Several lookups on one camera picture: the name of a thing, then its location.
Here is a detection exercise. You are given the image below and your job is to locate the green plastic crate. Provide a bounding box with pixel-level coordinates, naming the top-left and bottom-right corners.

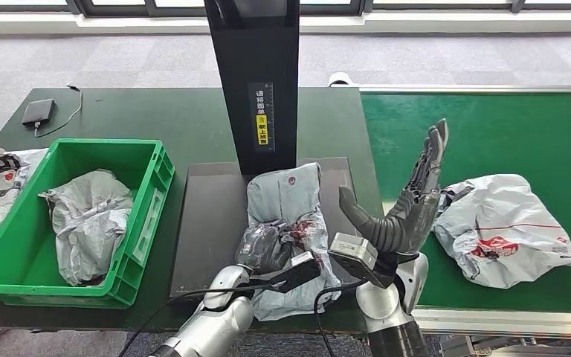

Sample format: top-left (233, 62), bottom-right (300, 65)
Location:
top-left (0, 138), bottom-right (176, 310)

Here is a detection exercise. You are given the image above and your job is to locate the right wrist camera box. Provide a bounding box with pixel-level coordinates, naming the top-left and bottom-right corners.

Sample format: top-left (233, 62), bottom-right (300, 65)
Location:
top-left (327, 232), bottom-right (397, 290)

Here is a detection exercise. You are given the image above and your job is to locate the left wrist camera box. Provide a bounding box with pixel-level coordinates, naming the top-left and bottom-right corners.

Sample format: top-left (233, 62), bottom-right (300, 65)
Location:
top-left (268, 251), bottom-right (322, 294)

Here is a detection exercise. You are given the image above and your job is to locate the plain grey parcel bag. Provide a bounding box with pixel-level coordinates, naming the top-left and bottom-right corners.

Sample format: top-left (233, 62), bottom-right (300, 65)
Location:
top-left (39, 169), bottom-right (135, 288)

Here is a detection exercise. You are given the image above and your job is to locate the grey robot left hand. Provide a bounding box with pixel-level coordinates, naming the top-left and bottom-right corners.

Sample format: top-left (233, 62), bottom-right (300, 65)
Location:
top-left (235, 222), bottom-right (294, 276)

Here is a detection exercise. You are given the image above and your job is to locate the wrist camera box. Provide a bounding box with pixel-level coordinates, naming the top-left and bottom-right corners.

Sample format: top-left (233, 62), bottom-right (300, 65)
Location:
top-left (327, 232), bottom-right (397, 290)
top-left (268, 251), bottom-right (322, 294)

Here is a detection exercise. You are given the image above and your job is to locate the dark window frame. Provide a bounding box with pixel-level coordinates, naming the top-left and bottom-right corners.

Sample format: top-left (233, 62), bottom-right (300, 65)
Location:
top-left (0, 0), bottom-right (571, 18)

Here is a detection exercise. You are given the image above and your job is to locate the grey parcel bag red print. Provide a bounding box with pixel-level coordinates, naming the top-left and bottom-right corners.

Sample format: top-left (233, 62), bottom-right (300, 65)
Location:
top-left (245, 162), bottom-right (343, 322)

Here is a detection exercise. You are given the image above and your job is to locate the green conveyor belt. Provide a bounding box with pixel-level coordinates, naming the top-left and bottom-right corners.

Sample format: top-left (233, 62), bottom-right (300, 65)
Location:
top-left (359, 84), bottom-right (571, 338)

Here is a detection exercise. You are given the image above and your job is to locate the white parcel bag red logo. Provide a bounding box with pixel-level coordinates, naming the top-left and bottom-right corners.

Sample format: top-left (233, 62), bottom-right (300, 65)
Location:
top-left (431, 173), bottom-right (571, 290)

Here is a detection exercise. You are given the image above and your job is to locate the yellow black instruction label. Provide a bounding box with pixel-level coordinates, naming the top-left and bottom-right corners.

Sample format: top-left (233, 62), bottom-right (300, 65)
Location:
top-left (247, 82), bottom-right (276, 152)

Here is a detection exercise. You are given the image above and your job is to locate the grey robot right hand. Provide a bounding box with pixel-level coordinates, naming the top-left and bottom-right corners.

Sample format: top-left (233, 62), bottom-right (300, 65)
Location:
top-left (338, 118), bottom-right (450, 256)

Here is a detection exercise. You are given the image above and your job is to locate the black right camera cable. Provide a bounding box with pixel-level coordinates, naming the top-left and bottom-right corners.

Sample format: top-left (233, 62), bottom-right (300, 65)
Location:
top-left (313, 278), bottom-right (365, 357)

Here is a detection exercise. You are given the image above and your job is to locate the black power bank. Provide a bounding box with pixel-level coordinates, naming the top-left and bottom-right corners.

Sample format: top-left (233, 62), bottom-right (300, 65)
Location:
top-left (22, 98), bottom-right (56, 126)

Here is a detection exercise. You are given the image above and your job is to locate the black inbound scanner machine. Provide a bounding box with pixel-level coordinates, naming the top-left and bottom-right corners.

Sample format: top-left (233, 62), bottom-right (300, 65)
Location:
top-left (170, 0), bottom-right (378, 299)

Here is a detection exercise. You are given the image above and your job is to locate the dark green table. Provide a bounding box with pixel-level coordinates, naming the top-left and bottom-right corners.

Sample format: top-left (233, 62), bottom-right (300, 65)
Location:
top-left (0, 87), bottom-right (407, 333)

